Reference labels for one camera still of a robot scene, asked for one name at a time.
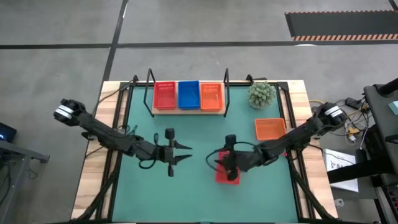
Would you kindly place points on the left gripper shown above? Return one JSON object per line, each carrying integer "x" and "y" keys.
{"x": 169, "y": 154}

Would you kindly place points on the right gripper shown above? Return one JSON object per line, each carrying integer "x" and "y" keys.
{"x": 233, "y": 161}

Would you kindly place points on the red plastic basket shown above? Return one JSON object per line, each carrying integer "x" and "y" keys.
{"x": 164, "y": 95}
{"x": 222, "y": 179}

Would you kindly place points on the blue plastic basket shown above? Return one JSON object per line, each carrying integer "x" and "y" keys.
{"x": 188, "y": 95}

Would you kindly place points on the orange plastic basket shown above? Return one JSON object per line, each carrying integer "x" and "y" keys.
{"x": 270, "y": 129}
{"x": 212, "y": 97}

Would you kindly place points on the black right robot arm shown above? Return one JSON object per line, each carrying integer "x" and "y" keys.
{"x": 298, "y": 137}

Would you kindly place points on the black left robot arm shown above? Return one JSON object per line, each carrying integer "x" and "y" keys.
{"x": 105, "y": 137}

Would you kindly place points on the teal table mat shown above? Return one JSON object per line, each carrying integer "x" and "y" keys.
{"x": 186, "y": 199}

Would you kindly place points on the green artificial succulent plant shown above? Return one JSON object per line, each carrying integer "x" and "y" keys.
{"x": 261, "y": 95}

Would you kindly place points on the white paper sheet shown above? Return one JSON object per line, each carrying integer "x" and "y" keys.
{"x": 335, "y": 157}

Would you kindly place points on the small white object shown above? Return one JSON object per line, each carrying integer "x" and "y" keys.
{"x": 339, "y": 203}

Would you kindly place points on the black power adapter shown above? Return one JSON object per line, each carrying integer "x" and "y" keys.
{"x": 353, "y": 102}

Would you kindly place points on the grey desk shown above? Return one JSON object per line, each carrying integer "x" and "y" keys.
{"x": 15, "y": 161}

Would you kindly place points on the black equipment cart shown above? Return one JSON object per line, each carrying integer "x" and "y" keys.
{"x": 379, "y": 124}

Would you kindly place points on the black device with blue light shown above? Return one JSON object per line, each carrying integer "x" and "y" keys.
{"x": 6, "y": 132}

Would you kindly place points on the black mat with hazard stripes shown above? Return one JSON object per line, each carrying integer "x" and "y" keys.
{"x": 342, "y": 25}

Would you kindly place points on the black metal shelf side frame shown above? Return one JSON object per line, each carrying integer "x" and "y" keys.
{"x": 144, "y": 101}
{"x": 226, "y": 90}

